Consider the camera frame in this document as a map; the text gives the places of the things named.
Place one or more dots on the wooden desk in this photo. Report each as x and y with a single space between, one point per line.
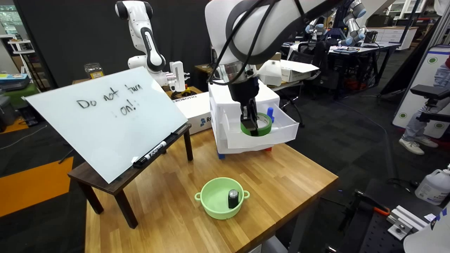
202 72

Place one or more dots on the light green plastic bowl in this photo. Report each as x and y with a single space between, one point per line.
211 197

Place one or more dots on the white cardboard box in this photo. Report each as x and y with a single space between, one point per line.
194 110

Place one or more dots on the black marker pen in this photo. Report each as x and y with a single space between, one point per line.
149 154

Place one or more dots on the white idle robot arm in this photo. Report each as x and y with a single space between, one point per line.
140 29

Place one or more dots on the dark grey side platform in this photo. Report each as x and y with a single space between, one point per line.
344 241

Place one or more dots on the white idle gripper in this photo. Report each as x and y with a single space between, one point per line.
177 75

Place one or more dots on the grey metal table frame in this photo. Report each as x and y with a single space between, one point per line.
274 247

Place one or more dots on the white panel with green stickers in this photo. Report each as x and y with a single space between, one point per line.
416 71

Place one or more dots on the whiteboard with handwriting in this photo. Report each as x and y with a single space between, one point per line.
107 121

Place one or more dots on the grey blue-jointed robot arm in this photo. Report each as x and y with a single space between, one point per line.
356 29
315 23

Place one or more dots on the black office chair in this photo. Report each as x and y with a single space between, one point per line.
426 91

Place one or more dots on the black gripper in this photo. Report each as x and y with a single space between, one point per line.
246 93

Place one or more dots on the white metal bracket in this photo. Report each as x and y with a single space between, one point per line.
398 231

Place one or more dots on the green masking tape roll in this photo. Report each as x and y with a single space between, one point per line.
264 127

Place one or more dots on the dark wooden stand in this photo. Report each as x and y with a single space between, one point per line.
122 206

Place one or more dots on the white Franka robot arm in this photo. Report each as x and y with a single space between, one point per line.
219 29

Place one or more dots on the grey bin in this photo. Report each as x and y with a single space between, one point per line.
5 114

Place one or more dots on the black perforated breadboard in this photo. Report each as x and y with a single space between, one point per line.
374 237

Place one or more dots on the white flat box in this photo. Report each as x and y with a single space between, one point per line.
302 68

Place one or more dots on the person in jeans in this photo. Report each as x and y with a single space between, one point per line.
416 127

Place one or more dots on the aluminium profile bar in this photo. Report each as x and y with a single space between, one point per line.
405 217

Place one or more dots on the white plastic jug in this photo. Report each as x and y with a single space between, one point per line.
430 188

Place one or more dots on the white curved cover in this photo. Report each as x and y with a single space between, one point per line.
429 240

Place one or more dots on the black can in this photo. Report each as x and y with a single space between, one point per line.
232 199

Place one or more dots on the black lab table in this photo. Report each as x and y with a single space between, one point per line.
365 48

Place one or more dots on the white plastic drawer cabinet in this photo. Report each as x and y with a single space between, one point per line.
219 107

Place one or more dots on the white plastic open drawer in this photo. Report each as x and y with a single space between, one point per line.
282 134

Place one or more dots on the small blue bottle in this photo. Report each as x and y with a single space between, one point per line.
270 114

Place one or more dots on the glass jar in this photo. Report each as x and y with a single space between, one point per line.
93 71

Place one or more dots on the black backdrop curtain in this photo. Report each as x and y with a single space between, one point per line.
70 33

